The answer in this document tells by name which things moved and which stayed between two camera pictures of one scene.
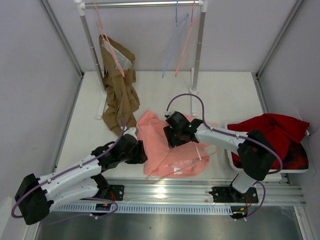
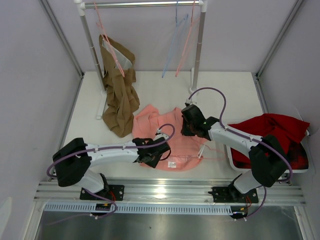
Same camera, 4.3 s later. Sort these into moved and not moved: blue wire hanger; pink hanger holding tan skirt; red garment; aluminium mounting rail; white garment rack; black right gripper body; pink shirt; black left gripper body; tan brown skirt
Moved: pink shirt; black left gripper body; black right gripper body
Not moved: blue wire hanger; white garment rack; pink hanger holding tan skirt; red garment; tan brown skirt; aluminium mounting rail
